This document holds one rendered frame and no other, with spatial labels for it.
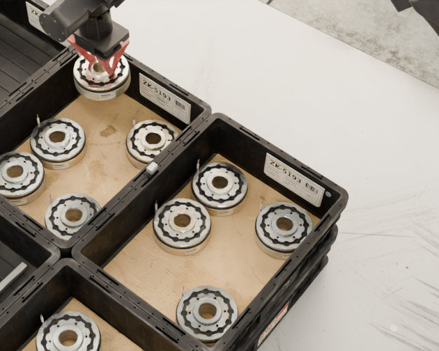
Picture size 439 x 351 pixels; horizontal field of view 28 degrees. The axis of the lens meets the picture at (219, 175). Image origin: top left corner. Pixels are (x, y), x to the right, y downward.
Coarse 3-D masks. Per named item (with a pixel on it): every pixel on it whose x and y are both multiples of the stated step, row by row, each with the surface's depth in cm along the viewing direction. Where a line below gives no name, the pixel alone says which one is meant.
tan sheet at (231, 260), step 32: (224, 160) 167; (256, 192) 163; (224, 224) 158; (128, 256) 153; (160, 256) 153; (192, 256) 154; (224, 256) 154; (256, 256) 154; (160, 288) 150; (224, 288) 150; (256, 288) 151
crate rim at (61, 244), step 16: (64, 64) 165; (144, 64) 167; (48, 80) 163; (160, 80) 164; (16, 96) 160; (192, 96) 162; (0, 112) 158; (208, 112) 160; (192, 128) 158; (176, 144) 156; (160, 160) 153; (144, 176) 151; (128, 192) 149; (16, 208) 146; (112, 208) 147; (32, 224) 144
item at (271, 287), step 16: (240, 128) 159; (272, 144) 157; (288, 160) 155; (320, 176) 153; (336, 192) 152; (336, 208) 149; (96, 224) 145; (320, 224) 148; (80, 240) 143; (304, 240) 145; (80, 256) 141; (304, 256) 146; (96, 272) 140; (288, 272) 142; (128, 288) 138; (272, 288) 140; (144, 304) 137; (256, 304) 138; (160, 320) 135; (240, 320) 137; (192, 336) 134; (224, 336) 134
